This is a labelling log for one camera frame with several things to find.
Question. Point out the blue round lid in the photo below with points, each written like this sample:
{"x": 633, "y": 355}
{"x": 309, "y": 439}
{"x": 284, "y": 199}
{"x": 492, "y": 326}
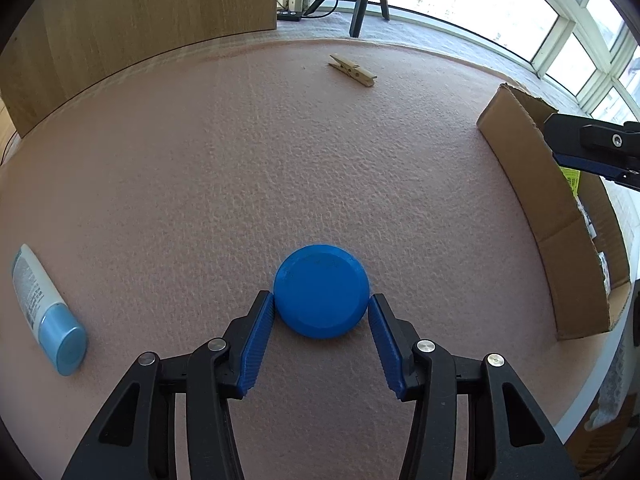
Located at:
{"x": 322, "y": 290}

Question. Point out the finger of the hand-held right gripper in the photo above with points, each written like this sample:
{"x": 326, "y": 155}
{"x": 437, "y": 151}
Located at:
{"x": 627, "y": 175}
{"x": 570, "y": 135}

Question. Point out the dotted white tissue pack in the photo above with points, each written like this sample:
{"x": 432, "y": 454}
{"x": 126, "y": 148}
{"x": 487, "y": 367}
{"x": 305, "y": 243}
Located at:
{"x": 602, "y": 272}

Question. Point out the black inline remote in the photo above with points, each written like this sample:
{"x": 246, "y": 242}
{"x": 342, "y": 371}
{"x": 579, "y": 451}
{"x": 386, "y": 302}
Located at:
{"x": 289, "y": 15}

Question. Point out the wooden clothespin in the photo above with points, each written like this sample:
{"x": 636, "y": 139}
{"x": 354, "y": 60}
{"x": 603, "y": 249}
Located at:
{"x": 352, "y": 70}

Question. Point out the white lace cloth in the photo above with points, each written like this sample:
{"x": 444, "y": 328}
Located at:
{"x": 617, "y": 385}

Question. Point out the patterned white tube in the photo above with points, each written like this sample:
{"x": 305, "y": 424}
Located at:
{"x": 585, "y": 217}

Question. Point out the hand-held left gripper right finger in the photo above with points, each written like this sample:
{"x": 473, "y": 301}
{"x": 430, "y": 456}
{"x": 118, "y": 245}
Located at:
{"x": 387, "y": 345}

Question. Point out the large wooden board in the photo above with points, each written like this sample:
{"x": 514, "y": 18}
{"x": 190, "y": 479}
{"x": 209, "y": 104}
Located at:
{"x": 125, "y": 20}

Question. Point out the cardboard box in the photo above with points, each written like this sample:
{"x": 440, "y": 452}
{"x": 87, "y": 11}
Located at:
{"x": 540, "y": 210}

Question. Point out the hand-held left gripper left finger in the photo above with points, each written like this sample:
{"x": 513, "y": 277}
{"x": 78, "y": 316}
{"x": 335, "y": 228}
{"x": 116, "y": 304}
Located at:
{"x": 255, "y": 345}

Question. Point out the white lotion bottle blue cap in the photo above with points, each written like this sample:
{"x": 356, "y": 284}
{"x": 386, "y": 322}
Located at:
{"x": 40, "y": 300}

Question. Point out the checked cloth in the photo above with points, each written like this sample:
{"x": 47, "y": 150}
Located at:
{"x": 450, "y": 35}

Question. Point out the yellow shuttlecock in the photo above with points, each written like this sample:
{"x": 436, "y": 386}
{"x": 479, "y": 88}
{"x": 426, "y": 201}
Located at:
{"x": 570, "y": 180}

